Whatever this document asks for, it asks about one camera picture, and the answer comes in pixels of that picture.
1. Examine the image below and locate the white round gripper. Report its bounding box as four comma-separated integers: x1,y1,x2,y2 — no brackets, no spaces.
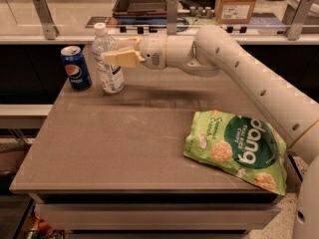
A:
100,36,166,70

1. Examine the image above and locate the clear plastic water bottle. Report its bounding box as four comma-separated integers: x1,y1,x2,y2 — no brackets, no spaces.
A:
92,23,125,94

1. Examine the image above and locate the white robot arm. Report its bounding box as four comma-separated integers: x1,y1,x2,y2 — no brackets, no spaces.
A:
101,25,319,239

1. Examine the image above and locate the blue pepsi can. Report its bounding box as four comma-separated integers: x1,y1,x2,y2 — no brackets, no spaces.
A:
61,46,92,90

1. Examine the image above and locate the dark open tray box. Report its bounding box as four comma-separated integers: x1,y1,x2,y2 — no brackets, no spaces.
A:
113,0,166,17

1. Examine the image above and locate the brown cardboard box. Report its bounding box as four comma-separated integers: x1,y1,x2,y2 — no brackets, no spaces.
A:
214,0,256,24

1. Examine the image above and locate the green dang chips bag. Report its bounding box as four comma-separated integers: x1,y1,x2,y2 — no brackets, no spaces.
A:
183,110,287,196

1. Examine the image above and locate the white drawer front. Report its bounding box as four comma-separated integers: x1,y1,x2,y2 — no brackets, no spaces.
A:
36,204,280,231

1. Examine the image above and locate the middle metal glass bracket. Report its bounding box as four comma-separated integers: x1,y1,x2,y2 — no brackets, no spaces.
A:
166,0,178,35

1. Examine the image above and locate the metal glass bracket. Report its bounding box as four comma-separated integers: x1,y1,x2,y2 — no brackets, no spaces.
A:
286,0,314,41
32,0,59,40
166,0,178,35

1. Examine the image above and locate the left metal glass bracket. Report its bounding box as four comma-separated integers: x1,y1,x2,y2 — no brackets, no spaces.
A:
32,0,59,40

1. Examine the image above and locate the right metal glass bracket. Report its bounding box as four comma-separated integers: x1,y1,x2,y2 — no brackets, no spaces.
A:
286,0,314,41

